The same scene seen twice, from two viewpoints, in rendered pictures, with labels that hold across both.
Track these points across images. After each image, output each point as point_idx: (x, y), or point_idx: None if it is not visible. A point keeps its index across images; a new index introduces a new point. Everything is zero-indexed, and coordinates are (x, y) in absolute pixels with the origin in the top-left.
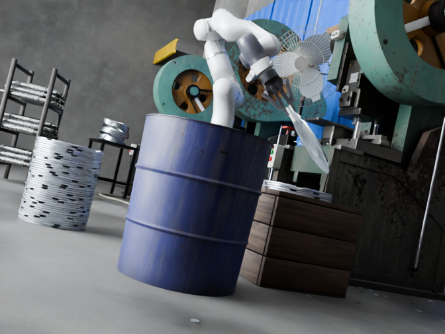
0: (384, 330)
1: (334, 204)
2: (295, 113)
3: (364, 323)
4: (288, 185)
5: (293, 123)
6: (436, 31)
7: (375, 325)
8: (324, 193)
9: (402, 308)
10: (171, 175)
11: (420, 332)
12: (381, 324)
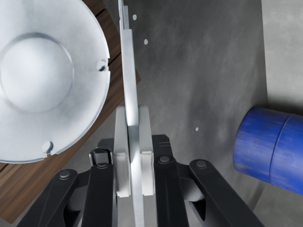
0: (86, 170)
1: (102, 123)
2: (135, 220)
3: (73, 167)
4: (25, 161)
5: (119, 23)
6: None
7: (81, 161)
8: (94, 118)
9: (119, 26)
10: None
11: (113, 132)
12: (87, 150)
